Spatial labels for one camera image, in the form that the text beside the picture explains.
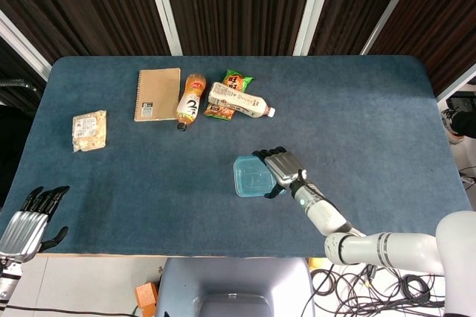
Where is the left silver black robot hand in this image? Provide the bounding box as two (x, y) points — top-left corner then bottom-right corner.
(0, 185), (71, 263)

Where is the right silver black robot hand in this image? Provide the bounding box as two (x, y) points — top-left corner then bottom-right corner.
(251, 147), (308, 199)

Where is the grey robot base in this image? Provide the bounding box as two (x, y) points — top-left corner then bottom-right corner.
(155, 257), (316, 317)

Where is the blue table cloth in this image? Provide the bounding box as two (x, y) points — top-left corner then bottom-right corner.
(0, 55), (476, 258)

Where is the white-labelled bottle with white cap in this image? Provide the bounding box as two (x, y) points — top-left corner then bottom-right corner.
(207, 82), (277, 120)

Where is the green snack packet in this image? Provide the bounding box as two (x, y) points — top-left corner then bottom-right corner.
(203, 68), (255, 120)

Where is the orange tea bottle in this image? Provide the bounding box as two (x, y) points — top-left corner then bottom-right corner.
(176, 73), (208, 132)

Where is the clear labelled snack bag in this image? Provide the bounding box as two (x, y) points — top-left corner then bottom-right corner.
(71, 109), (108, 153)

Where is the orange block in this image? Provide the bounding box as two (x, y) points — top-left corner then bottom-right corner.
(135, 281), (159, 315)

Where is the kraft spiral notebook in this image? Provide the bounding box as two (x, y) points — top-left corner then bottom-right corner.
(133, 67), (182, 123)

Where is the white sneaker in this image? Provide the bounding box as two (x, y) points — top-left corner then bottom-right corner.
(441, 108), (466, 145)

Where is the black trouser leg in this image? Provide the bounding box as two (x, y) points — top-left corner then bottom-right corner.
(446, 92), (476, 138)

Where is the thin black cable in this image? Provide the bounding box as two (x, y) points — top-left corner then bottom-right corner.
(0, 304), (157, 317)

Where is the black corrugated hose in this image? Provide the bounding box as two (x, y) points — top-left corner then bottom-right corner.
(0, 77), (40, 95)

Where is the black cable tangle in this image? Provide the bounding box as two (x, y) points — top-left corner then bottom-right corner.
(300, 257), (447, 317)

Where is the white partition frame post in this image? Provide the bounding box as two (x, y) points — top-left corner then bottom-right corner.
(359, 0), (425, 56)
(293, 0), (338, 57)
(0, 10), (52, 80)
(143, 0), (183, 57)
(437, 63), (476, 102)

